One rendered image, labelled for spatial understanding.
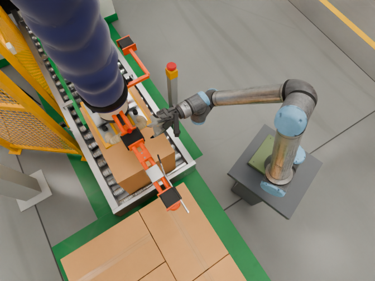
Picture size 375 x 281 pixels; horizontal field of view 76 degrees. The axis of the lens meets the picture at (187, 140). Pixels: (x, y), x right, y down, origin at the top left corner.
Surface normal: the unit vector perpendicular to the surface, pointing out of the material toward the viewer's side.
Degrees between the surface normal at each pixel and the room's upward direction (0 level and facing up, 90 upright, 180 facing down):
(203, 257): 0
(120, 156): 0
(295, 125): 80
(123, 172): 0
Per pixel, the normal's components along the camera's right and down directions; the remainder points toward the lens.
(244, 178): 0.04, -0.38
